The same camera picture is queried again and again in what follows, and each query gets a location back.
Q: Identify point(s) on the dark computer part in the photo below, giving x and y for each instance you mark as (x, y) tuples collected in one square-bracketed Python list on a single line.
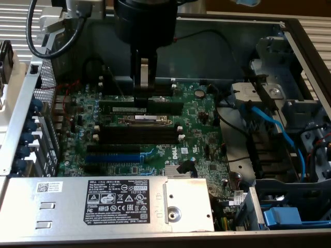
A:
[(6, 62)]

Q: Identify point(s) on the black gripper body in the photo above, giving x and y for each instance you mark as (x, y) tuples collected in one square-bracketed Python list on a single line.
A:
[(144, 23)]

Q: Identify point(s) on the short black expansion slot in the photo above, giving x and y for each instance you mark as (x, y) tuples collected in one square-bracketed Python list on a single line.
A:
[(92, 169)]

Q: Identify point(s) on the round coin cell battery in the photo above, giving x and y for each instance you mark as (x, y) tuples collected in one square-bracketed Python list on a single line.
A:
[(199, 93)]

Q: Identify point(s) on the blue expansion slot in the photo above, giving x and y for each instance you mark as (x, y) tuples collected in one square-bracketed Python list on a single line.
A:
[(113, 158)]

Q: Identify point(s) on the blue card retention clip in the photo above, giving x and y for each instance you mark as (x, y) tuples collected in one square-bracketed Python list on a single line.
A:
[(19, 164), (27, 138), (31, 126), (36, 104), (23, 151)]

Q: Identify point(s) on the green RAM stick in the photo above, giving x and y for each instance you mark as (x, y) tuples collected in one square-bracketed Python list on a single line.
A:
[(165, 107)]

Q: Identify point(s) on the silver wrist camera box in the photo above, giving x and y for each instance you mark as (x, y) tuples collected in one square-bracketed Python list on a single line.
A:
[(71, 5)]

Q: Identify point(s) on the green Dell motherboard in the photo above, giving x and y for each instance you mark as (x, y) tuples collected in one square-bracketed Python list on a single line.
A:
[(191, 129)]

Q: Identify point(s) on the silver power supply black label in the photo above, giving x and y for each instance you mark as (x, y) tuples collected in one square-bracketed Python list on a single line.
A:
[(64, 206)]

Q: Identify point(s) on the metal CPU socket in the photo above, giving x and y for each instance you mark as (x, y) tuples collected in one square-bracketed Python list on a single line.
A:
[(144, 122)]

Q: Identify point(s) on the open grey metal PC case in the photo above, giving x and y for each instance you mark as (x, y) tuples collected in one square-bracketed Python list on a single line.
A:
[(201, 62)]

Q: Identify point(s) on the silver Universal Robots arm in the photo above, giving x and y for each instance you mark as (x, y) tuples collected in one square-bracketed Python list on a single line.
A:
[(191, 5)]

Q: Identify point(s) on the black RAM slot white latches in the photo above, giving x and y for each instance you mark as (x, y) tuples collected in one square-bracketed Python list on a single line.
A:
[(139, 130), (121, 84), (121, 91), (139, 139)]

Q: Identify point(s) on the grey metal disk bay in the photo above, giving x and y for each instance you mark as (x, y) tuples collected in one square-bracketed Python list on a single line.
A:
[(282, 75)]

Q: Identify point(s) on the grey plastic drive bracket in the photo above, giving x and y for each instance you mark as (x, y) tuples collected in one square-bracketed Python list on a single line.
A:
[(241, 90)]

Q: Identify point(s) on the small silver chipset heatsink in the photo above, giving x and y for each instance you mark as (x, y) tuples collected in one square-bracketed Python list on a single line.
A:
[(172, 171)]

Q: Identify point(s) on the long black expansion slot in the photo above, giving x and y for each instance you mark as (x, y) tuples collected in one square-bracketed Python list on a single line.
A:
[(113, 148)]

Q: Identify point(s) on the metal rear port block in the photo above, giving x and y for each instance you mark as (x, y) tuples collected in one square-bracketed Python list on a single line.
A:
[(59, 111)]

